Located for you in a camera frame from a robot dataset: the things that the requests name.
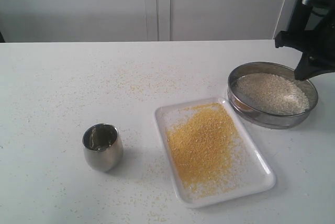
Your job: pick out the grain mixture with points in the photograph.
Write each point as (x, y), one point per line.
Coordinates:
(272, 94)

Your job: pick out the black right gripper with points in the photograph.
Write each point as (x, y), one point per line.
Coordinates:
(321, 60)

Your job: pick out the white square plastic tray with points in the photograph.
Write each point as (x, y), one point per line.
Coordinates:
(254, 173)

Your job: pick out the stainless steel cup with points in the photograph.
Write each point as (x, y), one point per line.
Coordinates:
(102, 147)

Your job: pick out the yellow millet pile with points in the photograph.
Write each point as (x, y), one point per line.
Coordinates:
(205, 150)

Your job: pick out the white cabinet behind table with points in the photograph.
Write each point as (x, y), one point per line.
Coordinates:
(142, 20)

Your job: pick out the round steel mesh sieve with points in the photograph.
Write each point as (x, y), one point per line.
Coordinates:
(261, 118)

